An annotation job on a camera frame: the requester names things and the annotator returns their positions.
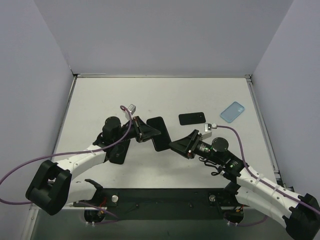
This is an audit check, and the small black cased phone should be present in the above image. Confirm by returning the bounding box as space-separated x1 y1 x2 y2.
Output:
146 116 172 152

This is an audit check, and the black bare phone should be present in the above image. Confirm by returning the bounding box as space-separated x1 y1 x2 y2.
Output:
178 112 206 126

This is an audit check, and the light blue phone case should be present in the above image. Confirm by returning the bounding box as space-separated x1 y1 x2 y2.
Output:
219 101 245 123

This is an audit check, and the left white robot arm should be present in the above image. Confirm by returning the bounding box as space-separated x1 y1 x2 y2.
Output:
25 116 161 216

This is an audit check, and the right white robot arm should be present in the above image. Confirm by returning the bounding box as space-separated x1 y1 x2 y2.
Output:
169 130 320 240

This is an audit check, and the large black cased phone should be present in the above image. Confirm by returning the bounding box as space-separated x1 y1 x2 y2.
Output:
106 139 131 165

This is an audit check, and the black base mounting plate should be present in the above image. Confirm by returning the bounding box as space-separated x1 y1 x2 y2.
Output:
74 188 244 222

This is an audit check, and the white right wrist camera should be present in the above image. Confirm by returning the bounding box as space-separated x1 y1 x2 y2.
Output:
201 123 218 140

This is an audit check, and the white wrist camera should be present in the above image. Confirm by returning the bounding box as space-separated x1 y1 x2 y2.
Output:
201 123 218 140
127 104 137 115

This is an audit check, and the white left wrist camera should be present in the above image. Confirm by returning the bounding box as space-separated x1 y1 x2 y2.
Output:
127 104 137 115

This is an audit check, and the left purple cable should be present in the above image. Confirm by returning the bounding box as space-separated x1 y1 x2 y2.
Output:
0 104 136 205

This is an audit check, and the purple cable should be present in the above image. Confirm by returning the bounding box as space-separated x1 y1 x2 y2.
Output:
0 104 136 205
212 124 320 216

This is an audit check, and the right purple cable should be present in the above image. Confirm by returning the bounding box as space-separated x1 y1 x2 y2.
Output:
212 124 320 216

